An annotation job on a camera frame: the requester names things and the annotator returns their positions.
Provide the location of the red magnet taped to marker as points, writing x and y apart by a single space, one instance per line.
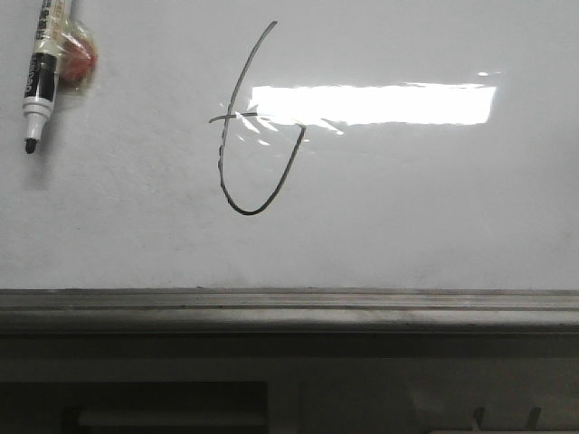
80 57

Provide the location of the black and white whiteboard marker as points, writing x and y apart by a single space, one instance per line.
44 69

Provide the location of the white whiteboard surface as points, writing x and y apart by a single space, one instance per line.
299 144

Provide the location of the grey aluminium whiteboard frame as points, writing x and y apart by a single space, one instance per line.
178 311

